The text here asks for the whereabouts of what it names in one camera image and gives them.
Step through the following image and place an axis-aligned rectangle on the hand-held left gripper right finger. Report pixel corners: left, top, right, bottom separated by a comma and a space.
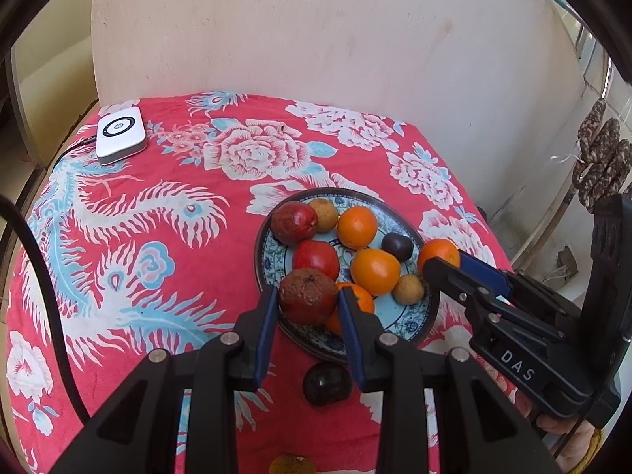
337, 286, 559, 474

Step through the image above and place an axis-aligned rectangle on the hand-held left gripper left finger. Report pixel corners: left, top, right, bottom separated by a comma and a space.
49, 284, 281, 474

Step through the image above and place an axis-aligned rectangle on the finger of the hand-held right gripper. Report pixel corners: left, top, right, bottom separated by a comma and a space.
423, 256, 564, 345
457, 252, 584, 327

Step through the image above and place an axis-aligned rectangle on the small brown pear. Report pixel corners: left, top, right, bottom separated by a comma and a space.
392, 273, 426, 305

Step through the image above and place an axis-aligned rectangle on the blue patterned ceramic plate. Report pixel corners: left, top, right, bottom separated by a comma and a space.
254, 188, 441, 363

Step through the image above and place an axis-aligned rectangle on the dark purple plum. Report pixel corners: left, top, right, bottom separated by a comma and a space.
381, 232, 414, 263
302, 361, 354, 408

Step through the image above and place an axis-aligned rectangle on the shrivelled red apple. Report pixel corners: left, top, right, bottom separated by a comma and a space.
278, 267, 341, 327

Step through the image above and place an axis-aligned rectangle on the large orange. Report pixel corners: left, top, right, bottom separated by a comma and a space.
350, 248, 401, 296

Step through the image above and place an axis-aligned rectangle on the fresh red apple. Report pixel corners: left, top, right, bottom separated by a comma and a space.
293, 239, 340, 281

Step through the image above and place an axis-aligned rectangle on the large dark red wrinkled apple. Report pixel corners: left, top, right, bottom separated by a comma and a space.
270, 201, 319, 246

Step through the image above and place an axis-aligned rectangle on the person's right hand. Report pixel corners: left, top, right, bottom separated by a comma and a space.
536, 412, 600, 467

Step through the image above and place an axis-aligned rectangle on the red floral tablecloth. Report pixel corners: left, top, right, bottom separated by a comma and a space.
0, 91, 519, 474

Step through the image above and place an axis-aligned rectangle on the white square electronic device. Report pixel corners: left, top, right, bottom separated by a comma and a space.
95, 107, 148, 165

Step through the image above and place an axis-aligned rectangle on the thick black gripper cable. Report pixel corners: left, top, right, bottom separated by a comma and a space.
0, 195, 92, 423

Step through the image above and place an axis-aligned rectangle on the thin black device cable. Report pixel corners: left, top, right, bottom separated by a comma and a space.
52, 131, 100, 169

